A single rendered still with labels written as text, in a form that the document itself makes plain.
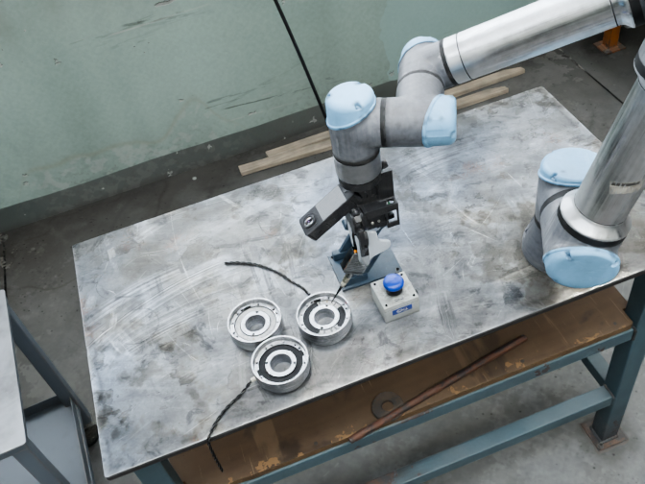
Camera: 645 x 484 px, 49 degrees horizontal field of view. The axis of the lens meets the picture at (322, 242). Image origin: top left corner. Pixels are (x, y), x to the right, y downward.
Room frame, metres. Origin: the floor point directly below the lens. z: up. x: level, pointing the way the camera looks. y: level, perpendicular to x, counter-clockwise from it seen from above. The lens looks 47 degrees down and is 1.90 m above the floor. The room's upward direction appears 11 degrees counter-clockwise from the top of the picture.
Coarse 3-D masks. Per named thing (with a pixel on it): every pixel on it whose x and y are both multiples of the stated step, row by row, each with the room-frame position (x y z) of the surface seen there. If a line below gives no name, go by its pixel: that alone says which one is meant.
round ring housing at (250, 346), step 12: (252, 300) 0.89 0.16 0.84; (264, 300) 0.88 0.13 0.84; (240, 312) 0.87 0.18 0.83; (252, 312) 0.87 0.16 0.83; (264, 312) 0.86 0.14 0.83; (276, 312) 0.85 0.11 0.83; (228, 324) 0.84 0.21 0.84; (252, 324) 0.86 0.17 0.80; (264, 324) 0.85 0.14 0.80; (276, 324) 0.83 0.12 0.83; (252, 336) 0.81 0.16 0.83; (252, 348) 0.79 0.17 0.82
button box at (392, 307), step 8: (400, 272) 0.88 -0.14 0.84; (408, 280) 0.85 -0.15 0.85; (376, 288) 0.85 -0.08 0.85; (384, 288) 0.85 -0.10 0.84; (408, 288) 0.84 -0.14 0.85; (376, 296) 0.83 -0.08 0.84; (384, 296) 0.83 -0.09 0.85; (392, 296) 0.82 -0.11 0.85; (400, 296) 0.82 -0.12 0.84; (408, 296) 0.82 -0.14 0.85; (416, 296) 0.81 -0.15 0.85; (376, 304) 0.84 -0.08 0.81; (384, 304) 0.81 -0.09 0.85; (392, 304) 0.80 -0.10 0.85; (400, 304) 0.80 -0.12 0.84; (408, 304) 0.81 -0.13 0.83; (416, 304) 0.81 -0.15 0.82; (384, 312) 0.80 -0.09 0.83; (392, 312) 0.80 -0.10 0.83; (400, 312) 0.80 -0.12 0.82; (408, 312) 0.81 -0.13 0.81; (384, 320) 0.81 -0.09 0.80; (392, 320) 0.80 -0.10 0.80
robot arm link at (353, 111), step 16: (336, 96) 0.87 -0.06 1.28; (352, 96) 0.86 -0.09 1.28; (368, 96) 0.85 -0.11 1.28; (336, 112) 0.84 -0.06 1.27; (352, 112) 0.83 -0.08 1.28; (368, 112) 0.84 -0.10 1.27; (336, 128) 0.84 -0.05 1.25; (352, 128) 0.83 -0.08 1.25; (368, 128) 0.83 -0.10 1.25; (336, 144) 0.85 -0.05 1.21; (352, 144) 0.83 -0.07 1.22; (368, 144) 0.83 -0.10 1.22; (352, 160) 0.83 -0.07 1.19; (368, 160) 0.83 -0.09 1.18
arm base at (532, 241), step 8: (536, 224) 0.90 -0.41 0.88; (528, 232) 0.91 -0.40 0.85; (536, 232) 0.89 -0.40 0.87; (528, 240) 0.90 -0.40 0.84; (536, 240) 0.88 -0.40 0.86; (528, 248) 0.89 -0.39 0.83; (536, 248) 0.87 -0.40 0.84; (528, 256) 0.88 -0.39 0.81; (536, 256) 0.86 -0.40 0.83; (536, 264) 0.86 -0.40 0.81; (544, 264) 0.84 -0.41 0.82; (544, 272) 0.84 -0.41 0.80
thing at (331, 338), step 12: (312, 300) 0.87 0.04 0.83; (324, 300) 0.86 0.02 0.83; (336, 300) 0.85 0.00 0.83; (300, 312) 0.84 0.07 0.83; (312, 312) 0.84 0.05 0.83; (324, 312) 0.84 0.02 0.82; (336, 312) 0.83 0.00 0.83; (348, 312) 0.82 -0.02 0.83; (300, 324) 0.82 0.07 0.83; (312, 324) 0.81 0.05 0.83; (348, 324) 0.79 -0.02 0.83; (312, 336) 0.78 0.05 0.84; (324, 336) 0.77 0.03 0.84; (336, 336) 0.77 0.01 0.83
